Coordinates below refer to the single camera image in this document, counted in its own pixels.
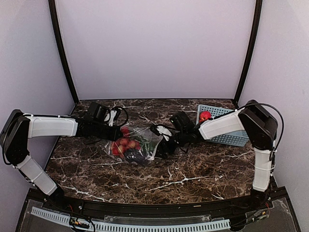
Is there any black front rail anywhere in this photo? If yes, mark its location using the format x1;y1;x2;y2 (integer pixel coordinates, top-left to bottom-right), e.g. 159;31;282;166
28;188;273;219

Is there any clear zip top bag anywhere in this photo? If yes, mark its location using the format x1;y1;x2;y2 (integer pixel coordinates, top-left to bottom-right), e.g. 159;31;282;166
104;125;172;166

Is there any purple fake eggplant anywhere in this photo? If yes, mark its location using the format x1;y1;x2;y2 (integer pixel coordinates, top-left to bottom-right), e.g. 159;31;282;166
124;148;147;165

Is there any light blue plastic basket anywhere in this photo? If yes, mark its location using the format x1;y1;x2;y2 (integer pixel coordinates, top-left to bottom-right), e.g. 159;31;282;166
196;104;249;147

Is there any white slotted cable duct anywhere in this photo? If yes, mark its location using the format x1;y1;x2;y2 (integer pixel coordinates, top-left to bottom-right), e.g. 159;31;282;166
30;207;230;232

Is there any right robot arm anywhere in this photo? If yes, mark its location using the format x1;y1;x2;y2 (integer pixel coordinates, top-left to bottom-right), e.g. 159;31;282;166
151;100;282;210

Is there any green fake avocado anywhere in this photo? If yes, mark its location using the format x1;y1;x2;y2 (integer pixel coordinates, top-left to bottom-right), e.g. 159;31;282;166
137;136;161;154

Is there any black frame post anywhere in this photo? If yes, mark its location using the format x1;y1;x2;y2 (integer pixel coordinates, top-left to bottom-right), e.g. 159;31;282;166
48;0;79;105
232;0;263;107

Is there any right black frame post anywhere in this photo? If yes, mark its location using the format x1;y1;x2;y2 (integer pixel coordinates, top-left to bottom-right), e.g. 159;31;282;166
232;0;263;107

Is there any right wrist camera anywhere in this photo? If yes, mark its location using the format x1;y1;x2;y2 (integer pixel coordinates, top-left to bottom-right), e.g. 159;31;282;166
150;125;172;141

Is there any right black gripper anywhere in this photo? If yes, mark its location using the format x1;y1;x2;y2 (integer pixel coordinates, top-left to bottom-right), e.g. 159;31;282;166
151;130;188;159

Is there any left black frame post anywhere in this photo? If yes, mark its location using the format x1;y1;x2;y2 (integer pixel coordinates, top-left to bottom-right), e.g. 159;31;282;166
48;0;79;105

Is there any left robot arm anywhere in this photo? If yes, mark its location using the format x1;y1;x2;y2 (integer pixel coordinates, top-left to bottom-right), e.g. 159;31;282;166
0;102;123;211

